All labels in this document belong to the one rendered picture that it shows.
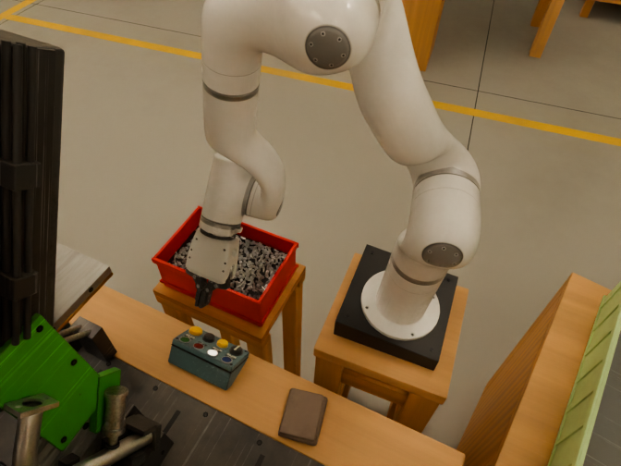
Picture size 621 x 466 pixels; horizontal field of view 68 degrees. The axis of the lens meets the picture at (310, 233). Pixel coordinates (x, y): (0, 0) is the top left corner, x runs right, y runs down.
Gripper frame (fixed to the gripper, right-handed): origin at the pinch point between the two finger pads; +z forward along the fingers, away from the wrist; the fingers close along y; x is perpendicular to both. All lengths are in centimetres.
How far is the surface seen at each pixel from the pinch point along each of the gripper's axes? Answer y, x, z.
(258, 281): -3.8, -20.2, 0.7
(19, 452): -0.2, 42.7, 9.3
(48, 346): 4.1, 35.9, -2.4
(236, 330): -2.5, -17.0, 14.4
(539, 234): -91, -191, -12
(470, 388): -75, -106, 48
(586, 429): -80, -10, -2
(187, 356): -2.2, 5.3, 11.4
